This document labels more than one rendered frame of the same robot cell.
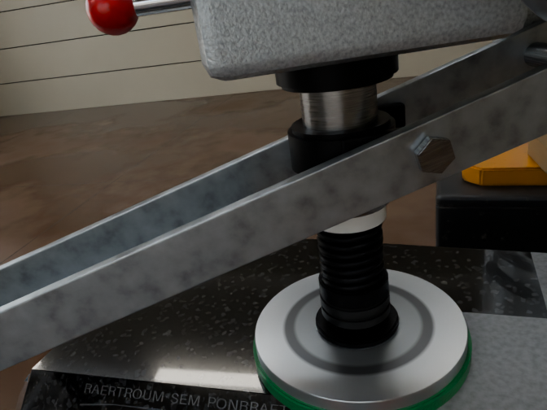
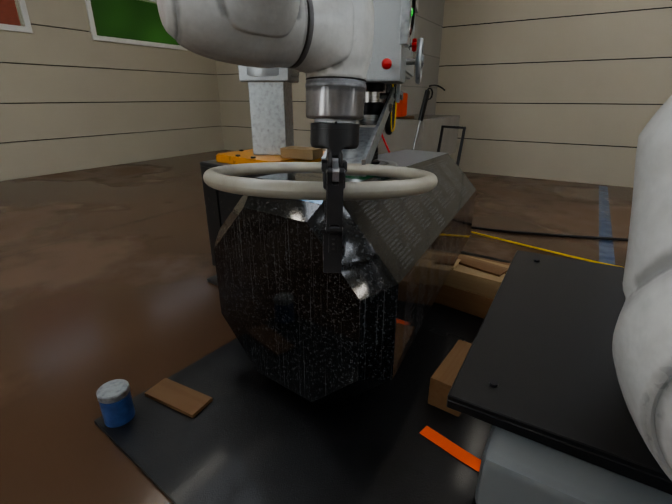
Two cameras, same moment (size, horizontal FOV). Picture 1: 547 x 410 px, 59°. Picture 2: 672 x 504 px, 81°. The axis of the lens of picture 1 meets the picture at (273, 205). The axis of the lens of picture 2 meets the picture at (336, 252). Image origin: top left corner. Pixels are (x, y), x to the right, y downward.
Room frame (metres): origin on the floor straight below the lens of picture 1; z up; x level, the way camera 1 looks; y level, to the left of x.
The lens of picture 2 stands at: (0.12, 1.40, 1.08)
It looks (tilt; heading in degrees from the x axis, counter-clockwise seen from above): 22 degrees down; 285
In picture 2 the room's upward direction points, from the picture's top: straight up
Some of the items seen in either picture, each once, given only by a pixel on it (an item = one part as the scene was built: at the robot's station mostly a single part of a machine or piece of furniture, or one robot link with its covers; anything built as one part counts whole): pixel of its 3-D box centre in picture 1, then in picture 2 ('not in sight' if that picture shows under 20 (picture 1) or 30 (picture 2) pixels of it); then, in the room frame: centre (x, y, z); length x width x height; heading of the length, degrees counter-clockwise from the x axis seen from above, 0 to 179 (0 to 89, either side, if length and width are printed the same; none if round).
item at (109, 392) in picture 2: not in sight; (116, 403); (1.16, 0.55, 0.08); 0.10 x 0.10 x 0.13
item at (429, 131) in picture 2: not in sight; (415, 154); (0.49, -3.55, 0.43); 1.30 x 0.62 x 0.86; 74
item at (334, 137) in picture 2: not in sight; (334, 152); (0.29, 0.79, 1.00); 0.08 x 0.07 x 0.09; 108
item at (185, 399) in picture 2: not in sight; (178, 396); (1.01, 0.41, 0.02); 0.25 x 0.10 x 0.01; 168
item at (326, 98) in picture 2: not in sight; (335, 102); (0.29, 0.78, 1.07); 0.09 x 0.09 x 0.06
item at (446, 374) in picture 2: not in sight; (458, 375); (0.00, 0.07, 0.07); 0.30 x 0.12 x 0.12; 70
